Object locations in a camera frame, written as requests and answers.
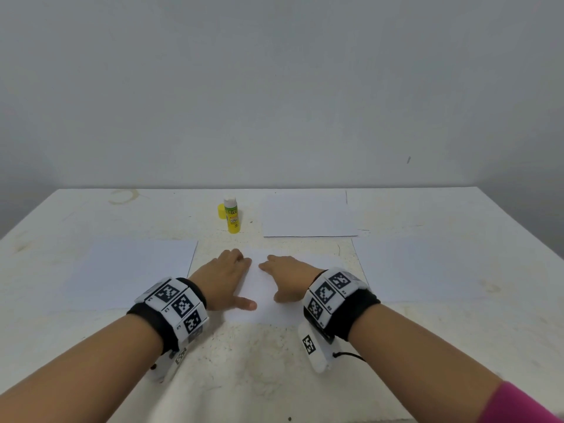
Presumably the person's left hand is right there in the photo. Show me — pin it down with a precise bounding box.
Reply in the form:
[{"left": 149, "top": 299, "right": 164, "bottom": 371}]
[{"left": 189, "top": 249, "right": 259, "bottom": 313}]

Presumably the pink sleeve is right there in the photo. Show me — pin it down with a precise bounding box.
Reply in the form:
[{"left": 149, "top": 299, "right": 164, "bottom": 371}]
[{"left": 476, "top": 380, "right": 562, "bottom": 423}]

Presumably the stack of white paper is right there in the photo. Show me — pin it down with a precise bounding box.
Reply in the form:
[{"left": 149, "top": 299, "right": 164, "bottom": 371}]
[
  {"left": 353, "top": 234, "right": 500, "bottom": 306},
  {"left": 61, "top": 237, "right": 200, "bottom": 311}
]

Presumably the glued white paper sheet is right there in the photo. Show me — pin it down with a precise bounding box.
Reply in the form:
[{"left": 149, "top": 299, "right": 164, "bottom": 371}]
[
  {"left": 261, "top": 189, "right": 361, "bottom": 239},
  {"left": 224, "top": 251, "right": 355, "bottom": 328}
]

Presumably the yellow glue stick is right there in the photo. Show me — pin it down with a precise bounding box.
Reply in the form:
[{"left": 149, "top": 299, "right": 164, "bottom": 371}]
[{"left": 223, "top": 197, "right": 243, "bottom": 235}]

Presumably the black cable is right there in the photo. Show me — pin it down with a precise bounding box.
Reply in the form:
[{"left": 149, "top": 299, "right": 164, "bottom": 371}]
[{"left": 335, "top": 348, "right": 368, "bottom": 364}]

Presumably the person's right forearm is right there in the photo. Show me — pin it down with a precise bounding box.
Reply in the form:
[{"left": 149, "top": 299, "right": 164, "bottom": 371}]
[{"left": 349, "top": 303, "right": 505, "bottom": 423}]

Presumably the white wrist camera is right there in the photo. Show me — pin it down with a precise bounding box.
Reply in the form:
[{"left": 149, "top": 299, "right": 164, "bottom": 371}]
[
  {"left": 300, "top": 322, "right": 338, "bottom": 374},
  {"left": 147, "top": 343, "right": 192, "bottom": 385}
]

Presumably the black marker wristband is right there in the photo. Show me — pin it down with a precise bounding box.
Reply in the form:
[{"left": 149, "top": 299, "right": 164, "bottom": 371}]
[
  {"left": 126, "top": 276, "right": 212, "bottom": 356},
  {"left": 300, "top": 268, "right": 382, "bottom": 344}
]

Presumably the person's right hand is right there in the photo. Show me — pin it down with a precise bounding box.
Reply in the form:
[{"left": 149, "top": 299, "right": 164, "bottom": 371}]
[{"left": 257, "top": 254, "right": 326, "bottom": 305}]

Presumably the person's left forearm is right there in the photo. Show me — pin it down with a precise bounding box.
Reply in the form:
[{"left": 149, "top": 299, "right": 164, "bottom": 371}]
[{"left": 0, "top": 313, "right": 167, "bottom": 423}]

